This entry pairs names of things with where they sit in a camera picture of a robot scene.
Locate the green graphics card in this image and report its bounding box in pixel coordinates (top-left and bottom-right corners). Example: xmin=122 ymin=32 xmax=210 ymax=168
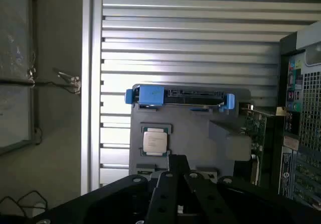
xmin=237 ymin=102 xmax=287 ymax=188

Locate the grey framed panel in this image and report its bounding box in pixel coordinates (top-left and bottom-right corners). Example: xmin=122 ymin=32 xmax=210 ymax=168
xmin=0 ymin=0 xmax=42 ymax=156

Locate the black open PC case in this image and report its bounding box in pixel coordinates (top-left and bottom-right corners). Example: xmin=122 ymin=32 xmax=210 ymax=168
xmin=277 ymin=20 xmax=321 ymax=211

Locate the silver CPU on green board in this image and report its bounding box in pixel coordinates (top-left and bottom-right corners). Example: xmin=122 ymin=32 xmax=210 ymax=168
xmin=140 ymin=125 xmax=174 ymax=157

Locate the grey plastic parts rack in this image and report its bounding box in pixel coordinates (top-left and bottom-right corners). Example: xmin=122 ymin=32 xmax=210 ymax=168
xmin=128 ymin=83 xmax=253 ymax=186

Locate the disk in blue caddy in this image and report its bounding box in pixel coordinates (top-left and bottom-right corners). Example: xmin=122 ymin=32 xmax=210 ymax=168
xmin=124 ymin=84 xmax=237 ymax=115

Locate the aluminium table frame rail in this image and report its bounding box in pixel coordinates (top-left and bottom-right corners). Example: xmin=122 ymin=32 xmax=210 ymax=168
xmin=80 ymin=0 xmax=104 ymax=196

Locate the black looped floor cable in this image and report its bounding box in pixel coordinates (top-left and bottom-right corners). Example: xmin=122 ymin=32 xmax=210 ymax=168
xmin=0 ymin=189 xmax=50 ymax=217

